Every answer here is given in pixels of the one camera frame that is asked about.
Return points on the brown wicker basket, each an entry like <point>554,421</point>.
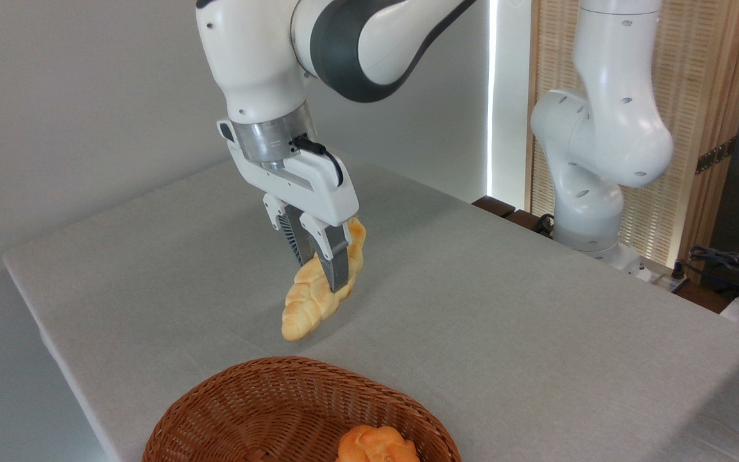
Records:
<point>267,410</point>

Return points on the long braided bread loaf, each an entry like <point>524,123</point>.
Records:
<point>308,308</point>

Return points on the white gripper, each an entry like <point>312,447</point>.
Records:
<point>318,196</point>

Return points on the metal screen hinge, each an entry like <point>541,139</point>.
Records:
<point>716,156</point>

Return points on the grey tablecloth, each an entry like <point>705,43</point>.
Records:
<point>472,321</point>

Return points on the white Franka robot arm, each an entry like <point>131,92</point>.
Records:
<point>613,128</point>

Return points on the slatted wooden folding screen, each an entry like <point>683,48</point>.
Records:
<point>696,64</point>

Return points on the round orange bread roll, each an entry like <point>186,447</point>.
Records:
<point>376,446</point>

